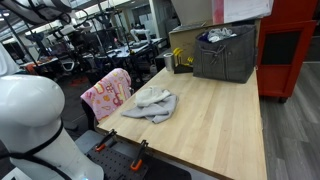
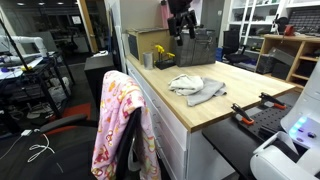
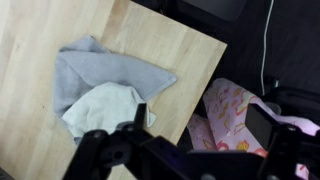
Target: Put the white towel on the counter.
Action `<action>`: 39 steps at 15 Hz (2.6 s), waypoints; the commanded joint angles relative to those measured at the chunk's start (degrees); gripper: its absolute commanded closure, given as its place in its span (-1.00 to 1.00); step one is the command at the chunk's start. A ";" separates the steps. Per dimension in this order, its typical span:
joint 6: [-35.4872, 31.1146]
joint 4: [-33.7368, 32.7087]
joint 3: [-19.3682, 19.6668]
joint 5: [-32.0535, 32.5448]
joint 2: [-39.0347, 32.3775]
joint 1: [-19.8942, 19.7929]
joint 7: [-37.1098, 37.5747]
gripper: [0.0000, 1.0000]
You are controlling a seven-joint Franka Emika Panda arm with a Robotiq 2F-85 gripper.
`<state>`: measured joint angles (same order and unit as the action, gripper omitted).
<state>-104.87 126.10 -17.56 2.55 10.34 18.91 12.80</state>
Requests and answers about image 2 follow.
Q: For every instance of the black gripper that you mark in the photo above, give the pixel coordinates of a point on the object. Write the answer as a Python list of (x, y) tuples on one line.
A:
[(181, 18)]

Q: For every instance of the white towel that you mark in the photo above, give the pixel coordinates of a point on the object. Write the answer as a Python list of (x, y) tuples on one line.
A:
[(185, 85)]

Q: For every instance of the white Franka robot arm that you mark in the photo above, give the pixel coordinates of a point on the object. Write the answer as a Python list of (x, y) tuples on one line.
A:
[(286, 160)]

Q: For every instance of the grey towel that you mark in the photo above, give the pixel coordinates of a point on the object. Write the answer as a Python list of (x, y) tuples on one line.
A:
[(210, 90)]

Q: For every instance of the grey fabric tote basket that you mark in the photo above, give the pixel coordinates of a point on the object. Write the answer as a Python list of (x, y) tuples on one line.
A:
[(200, 50)]

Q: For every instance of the pink plastic sheet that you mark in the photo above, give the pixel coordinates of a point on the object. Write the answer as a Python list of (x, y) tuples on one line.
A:
[(164, 15)]

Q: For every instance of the yellow flowers in black tray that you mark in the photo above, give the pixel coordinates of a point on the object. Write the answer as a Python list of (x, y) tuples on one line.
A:
[(165, 62)]

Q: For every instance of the tan box with dark panel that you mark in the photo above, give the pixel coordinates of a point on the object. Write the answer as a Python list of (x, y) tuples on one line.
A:
[(150, 41)]

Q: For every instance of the metal cup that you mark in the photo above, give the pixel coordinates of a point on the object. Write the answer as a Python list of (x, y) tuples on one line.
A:
[(148, 60)]

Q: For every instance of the black swivel chair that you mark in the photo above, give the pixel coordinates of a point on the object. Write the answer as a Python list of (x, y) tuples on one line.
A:
[(233, 43)]

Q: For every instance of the small black cabinet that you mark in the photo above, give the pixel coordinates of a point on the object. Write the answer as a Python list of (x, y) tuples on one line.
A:
[(96, 66)]

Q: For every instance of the black orange bar clamp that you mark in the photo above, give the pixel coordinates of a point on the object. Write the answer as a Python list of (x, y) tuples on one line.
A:
[(243, 115), (271, 100)]

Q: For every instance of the grey storage bin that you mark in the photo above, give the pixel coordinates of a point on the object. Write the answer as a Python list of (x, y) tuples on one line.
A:
[(281, 56)]

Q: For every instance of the black storage bin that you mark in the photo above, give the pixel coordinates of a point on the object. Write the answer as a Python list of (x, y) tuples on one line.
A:
[(280, 70)]

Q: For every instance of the red tool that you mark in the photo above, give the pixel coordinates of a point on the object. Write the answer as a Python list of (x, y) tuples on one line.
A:
[(289, 30)]

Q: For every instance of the white drawer cabinet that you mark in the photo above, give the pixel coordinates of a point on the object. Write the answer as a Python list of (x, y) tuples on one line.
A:
[(173, 140)]

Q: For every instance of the wooden shelf unit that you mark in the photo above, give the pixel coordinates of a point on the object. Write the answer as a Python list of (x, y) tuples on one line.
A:
[(296, 50)]

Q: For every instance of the pink patterned blanket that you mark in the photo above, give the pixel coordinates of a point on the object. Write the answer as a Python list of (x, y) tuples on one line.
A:
[(113, 126)]

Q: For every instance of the dark parts organiser rack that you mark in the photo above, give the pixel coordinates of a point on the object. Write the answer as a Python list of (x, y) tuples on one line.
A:
[(305, 20)]

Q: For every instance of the black equipment cart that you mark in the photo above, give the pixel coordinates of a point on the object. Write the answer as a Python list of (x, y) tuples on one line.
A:
[(43, 80)]

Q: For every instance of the black mesh office chair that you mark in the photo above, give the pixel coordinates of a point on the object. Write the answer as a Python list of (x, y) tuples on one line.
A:
[(66, 156)]

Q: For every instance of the black tripod stand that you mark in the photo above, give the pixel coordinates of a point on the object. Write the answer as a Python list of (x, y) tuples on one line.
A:
[(13, 46)]

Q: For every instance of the wooden door frame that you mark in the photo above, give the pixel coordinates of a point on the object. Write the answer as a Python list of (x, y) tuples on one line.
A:
[(87, 26)]

